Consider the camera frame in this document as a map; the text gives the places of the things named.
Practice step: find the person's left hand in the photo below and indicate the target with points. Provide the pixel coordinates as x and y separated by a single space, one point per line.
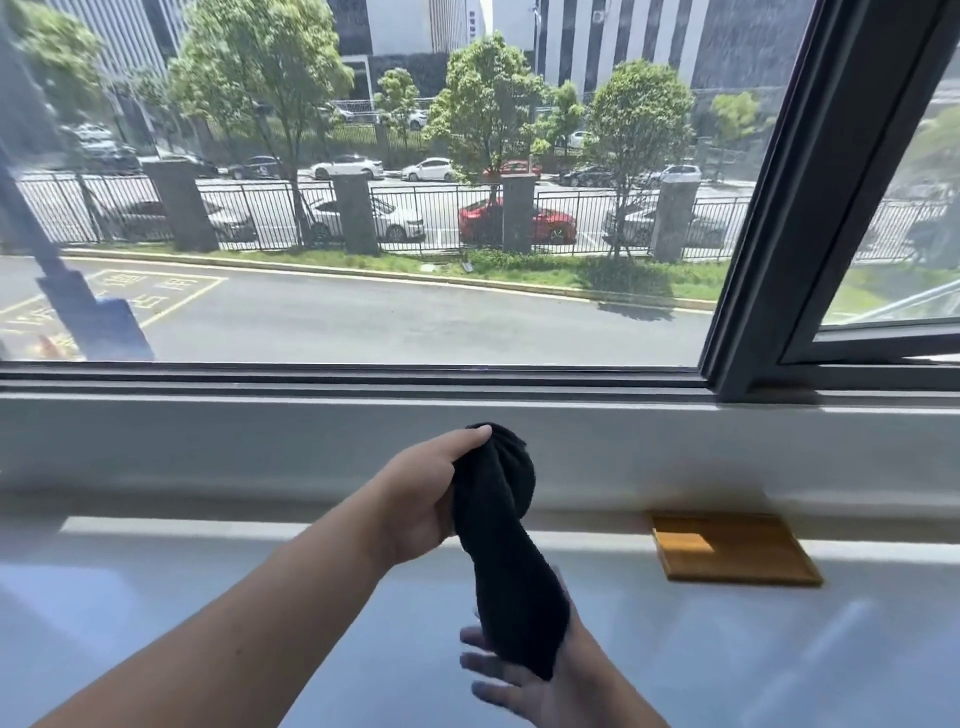
420 502

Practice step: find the person's right hand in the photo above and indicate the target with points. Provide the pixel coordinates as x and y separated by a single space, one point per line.
555 701

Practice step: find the black cloth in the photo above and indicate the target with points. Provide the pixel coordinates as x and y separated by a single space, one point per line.
510 562

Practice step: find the wooden tray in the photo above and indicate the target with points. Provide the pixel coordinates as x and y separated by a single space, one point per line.
735 551

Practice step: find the person's left forearm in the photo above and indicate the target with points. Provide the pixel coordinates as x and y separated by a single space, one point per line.
225 645

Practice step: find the white car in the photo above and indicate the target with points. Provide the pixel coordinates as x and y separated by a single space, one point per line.
349 166
401 221
429 170

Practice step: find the grey stone fence pillar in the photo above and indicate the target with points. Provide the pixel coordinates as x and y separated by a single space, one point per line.
180 206
675 221
355 214
519 214

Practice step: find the red car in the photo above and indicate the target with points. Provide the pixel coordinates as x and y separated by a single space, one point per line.
555 225

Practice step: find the black metal fence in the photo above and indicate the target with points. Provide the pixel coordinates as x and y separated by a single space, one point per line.
262 217

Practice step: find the grey car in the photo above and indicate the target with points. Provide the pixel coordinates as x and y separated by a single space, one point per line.
232 221

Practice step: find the silver car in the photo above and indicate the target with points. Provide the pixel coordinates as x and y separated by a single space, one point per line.
630 229

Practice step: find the small green tree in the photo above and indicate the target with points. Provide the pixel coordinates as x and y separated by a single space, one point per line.
397 97

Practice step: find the round green tree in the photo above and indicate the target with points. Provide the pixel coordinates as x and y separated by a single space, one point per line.
487 97
637 120

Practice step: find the large green tree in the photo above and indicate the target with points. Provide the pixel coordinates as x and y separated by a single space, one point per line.
262 67

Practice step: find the black open window sash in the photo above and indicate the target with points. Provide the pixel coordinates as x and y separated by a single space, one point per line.
870 349

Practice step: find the striped white office building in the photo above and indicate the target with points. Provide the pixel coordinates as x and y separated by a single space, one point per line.
660 37

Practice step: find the black window frame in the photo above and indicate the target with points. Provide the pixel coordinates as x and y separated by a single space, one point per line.
765 225

